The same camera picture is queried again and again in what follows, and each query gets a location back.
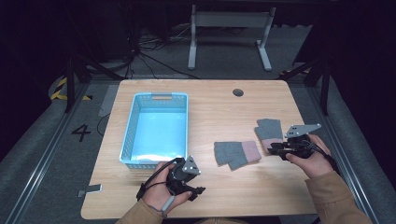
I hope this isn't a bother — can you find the grey glove with pink cuff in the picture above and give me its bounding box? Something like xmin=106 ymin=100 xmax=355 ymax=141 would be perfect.
xmin=253 ymin=118 xmax=285 ymax=154
xmin=213 ymin=140 xmax=262 ymax=172

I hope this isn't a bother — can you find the light blue plastic basket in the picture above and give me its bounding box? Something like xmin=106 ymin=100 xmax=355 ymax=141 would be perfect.
xmin=119 ymin=91 xmax=190 ymax=171

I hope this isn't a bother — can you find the thin black floor cable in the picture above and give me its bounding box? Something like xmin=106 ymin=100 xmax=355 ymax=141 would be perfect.
xmin=95 ymin=113 xmax=112 ymax=137

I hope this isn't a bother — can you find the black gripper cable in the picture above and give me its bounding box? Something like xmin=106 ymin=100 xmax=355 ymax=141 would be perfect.
xmin=135 ymin=158 xmax=180 ymax=202
xmin=303 ymin=139 xmax=341 ymax=175

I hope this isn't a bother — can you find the grey floor tape strip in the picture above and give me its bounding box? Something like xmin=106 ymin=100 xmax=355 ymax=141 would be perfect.
xmin=97 ymin=84 xmax=120 ymax=119

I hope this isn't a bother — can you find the bundle of black floor cables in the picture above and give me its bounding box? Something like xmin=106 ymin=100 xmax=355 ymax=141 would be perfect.
xmin=122 ymin=26 xmax=201 ymax=80

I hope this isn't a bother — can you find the person's left hand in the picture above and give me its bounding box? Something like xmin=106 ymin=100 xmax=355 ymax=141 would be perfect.
xmin=141 ymin=161 xmax=193 ymax=216

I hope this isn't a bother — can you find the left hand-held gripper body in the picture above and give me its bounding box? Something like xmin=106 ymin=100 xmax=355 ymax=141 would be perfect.
xmin=166 ymin=155 xmax=202 ymax=196

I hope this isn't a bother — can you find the black metal stand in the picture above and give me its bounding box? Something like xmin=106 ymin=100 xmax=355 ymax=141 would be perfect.
xmin=64 ymin=52 xmax=125 ymax=115
xmin=279 ymin=55 xmax=332 ymax=117

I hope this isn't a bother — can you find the person's right hand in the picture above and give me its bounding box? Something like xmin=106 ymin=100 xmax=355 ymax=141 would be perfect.
xmin=285 ymin=133 xmax=334 ymax=180

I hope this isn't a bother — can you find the grey metal table frame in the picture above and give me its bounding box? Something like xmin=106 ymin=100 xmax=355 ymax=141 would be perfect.
xmin=187 ymin=4 xmax=277 ymax=73

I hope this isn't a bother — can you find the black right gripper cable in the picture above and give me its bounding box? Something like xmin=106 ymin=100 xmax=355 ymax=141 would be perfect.
xmin=303 ymin=139 xmax=341 ymax=175

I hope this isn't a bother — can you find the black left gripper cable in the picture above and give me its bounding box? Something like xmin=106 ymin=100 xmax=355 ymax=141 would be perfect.
xmin=135 ymin=158 xmax=180 ymax=202

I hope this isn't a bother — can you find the aluminium floor rail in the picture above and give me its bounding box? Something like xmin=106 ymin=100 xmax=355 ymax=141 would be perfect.
xmin=306 ymin=85 xmax=379 ymax=224
xmin=4 ymin=83 xmax=92 ymax=224

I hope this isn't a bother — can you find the grey wrist strap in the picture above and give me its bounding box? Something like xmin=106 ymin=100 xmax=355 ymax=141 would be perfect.
xmin=148 ymin=195 xmax=176 ymax=218

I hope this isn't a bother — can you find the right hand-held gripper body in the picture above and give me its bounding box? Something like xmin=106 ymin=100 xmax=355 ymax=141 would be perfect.
xmin=280 ymin=123 xmax=322 ymax=161

